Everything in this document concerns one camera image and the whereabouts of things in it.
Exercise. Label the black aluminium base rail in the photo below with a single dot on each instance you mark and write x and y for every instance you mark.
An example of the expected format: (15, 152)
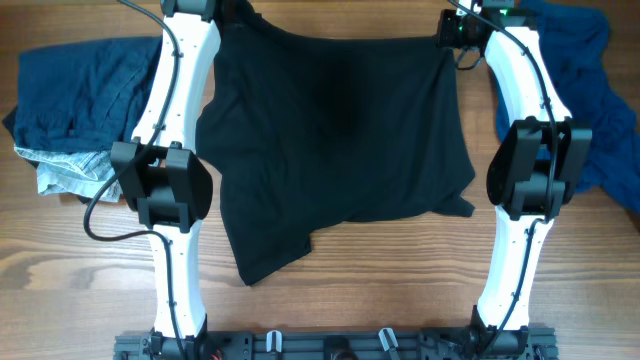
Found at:
(386, 343)

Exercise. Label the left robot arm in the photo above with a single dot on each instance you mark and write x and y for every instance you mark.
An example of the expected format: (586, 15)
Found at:
(165, 183)

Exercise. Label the crumpled blue shirt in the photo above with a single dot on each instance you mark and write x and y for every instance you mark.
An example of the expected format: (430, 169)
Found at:
(572, 40)

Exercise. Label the black t-shirt with logo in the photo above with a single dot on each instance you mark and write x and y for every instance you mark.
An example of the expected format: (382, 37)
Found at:
(308, 133)

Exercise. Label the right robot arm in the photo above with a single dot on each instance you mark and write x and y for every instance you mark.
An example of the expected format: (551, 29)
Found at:
(534, 172)

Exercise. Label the folded light blue jeans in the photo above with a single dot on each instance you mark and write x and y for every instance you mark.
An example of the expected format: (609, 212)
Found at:
(79, 173)

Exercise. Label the folded dark navy garment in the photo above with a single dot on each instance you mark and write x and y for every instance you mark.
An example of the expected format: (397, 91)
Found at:
(83, 97)

